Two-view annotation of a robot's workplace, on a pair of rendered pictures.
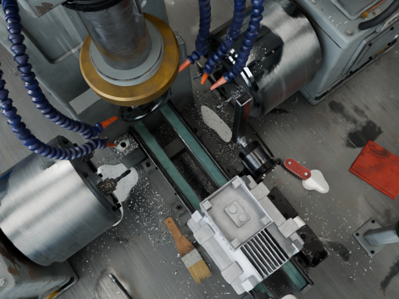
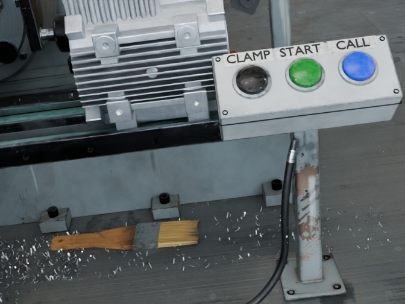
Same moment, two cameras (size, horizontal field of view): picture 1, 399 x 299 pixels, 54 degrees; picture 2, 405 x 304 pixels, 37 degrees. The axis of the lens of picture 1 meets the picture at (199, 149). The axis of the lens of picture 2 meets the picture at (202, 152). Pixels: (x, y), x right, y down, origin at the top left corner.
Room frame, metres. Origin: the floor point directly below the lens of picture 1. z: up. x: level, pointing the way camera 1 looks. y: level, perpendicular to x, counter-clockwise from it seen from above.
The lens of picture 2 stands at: (-0.37, 0.61, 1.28)
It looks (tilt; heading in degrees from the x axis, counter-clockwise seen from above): 29 degrees down; 299
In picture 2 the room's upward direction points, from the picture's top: 8 degrees counter-clockwise
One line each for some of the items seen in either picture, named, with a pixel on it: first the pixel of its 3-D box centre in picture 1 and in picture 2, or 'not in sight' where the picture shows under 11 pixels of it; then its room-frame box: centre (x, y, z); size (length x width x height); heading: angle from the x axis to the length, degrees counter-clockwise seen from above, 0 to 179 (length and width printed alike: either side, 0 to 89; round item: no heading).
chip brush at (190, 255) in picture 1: (186, 248); (125, 237); (0.05, 0.09, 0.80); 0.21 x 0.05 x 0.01; 24
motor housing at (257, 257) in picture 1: (244, 232); (154, 49); (0.06, -0.07, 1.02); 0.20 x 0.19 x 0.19; 27
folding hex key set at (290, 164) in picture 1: (297, 169); not in sight; (0.23, -0.28, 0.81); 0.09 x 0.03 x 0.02; 43
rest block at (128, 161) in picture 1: (127, 150); not in sight; (0.36, 0.21, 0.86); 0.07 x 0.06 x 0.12; 117
